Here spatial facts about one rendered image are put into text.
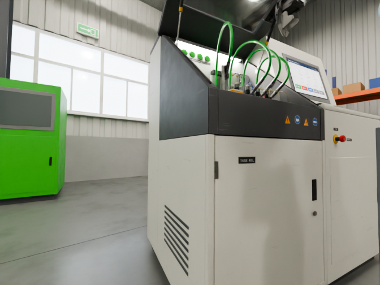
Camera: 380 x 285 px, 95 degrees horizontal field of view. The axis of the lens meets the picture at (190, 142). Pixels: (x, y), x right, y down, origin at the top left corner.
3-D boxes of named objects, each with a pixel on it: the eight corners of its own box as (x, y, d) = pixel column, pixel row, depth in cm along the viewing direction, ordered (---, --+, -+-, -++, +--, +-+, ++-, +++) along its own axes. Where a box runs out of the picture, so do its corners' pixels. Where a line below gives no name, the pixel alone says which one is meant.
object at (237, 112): (218, 134, 59) (218, 88, 60) (211, 135, 63) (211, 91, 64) (320, 139, 87) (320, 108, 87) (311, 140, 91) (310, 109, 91)
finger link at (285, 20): (291, 27, 66) (290, 4, 67) (277, 37, 72) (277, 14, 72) (296, 30, 68) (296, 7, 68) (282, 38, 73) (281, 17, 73)
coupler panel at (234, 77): (232, 106, 127) (232, 64, 128) (229, 107, 130) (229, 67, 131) (245, 108, 133) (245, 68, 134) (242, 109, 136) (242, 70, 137)
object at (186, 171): (206, 384, 55) (207, 133, 58) (156, 269, 107) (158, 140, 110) (327, 299, 86) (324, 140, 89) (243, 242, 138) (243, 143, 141)
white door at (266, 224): (214, 348, 56) (215, 135, 58) (210, 340, 58) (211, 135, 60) (325, 281, 85) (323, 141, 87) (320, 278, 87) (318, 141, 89)
